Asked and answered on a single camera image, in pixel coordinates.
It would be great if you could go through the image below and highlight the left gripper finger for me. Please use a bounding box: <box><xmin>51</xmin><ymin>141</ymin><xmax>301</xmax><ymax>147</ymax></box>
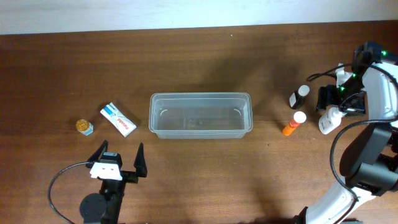
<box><xmin>134</xmin><ymin>142</ymin><xmax>147</xmax><ymax>178</ymax></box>
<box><xmin>87</xmin><ymin>140</ymin><xmax>108</xmax><ymax>162</ymax></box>

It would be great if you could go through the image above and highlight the clear plastic container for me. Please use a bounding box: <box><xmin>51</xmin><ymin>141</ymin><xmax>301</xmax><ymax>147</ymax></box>
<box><xmin>149</xmin><ymin>92</ymin><xmax>254</xmax><ymax>139</ymax></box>

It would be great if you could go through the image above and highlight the orange tube white cap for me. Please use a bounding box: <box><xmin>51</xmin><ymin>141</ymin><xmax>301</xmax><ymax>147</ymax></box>
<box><xmin>282</xmin><ymin>111</ymin><xmax>307</xmax><ymax>136</ymax></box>

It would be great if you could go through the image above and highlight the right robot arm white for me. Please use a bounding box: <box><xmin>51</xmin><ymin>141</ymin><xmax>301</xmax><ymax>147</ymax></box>
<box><xmin>293</xmin><ymin>41</ymin><xmax>397</xmax><ymax>223</ymax></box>

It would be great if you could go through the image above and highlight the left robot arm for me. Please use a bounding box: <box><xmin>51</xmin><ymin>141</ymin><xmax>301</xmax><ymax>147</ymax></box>
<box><xmin>80</xmin><ymin>141</ymin><xmax>147</xmax><ymax>223</ymax></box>

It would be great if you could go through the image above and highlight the white spray bottle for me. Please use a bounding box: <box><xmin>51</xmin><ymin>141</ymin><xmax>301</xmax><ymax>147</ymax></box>
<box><xmin>318</xmin><ymin>107</ymin><xmax>346</xmax><ymax>135</ymax></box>

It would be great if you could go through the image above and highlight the dark bottle white cap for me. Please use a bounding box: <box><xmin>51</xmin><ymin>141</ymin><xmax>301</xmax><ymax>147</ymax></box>
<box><xmin>289</xmin><ymin>85</ymin><xmax>310</xmax><ymax>110</ymax></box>

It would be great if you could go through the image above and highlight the white Panadol box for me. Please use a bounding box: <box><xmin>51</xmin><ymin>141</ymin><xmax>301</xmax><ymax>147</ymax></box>
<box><xmin>100</xmin><ymin>103</ymin><xmax>137</xmax><ymax>137</ymax></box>

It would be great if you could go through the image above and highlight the small gold-lid jar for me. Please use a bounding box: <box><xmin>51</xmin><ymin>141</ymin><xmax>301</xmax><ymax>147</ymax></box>
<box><xmin>75</xmin><ymin>119</ymin><xmax>93</xmax><ymax>136</ymax></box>

